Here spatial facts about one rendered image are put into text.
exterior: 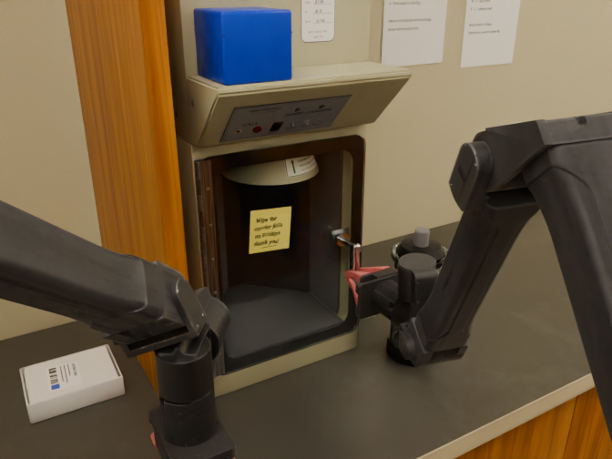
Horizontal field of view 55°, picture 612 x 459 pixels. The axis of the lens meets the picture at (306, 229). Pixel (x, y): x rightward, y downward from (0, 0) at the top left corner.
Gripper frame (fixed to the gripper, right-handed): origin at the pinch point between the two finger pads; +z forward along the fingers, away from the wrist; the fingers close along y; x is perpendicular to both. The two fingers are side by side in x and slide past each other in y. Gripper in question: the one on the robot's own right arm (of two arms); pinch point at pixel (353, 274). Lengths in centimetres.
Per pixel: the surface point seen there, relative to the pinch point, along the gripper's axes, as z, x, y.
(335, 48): 4.6, -38.8, 1.5
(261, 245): 3.8, -8.0, 16.3
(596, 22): 48, -37, -127
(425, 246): -3.1, -3.5, -13.8
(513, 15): 48, -40, -87
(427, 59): 48, -30, -56
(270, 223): 3.8, -11.6, 14.5
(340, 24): 4.5, -42.5, 0.7
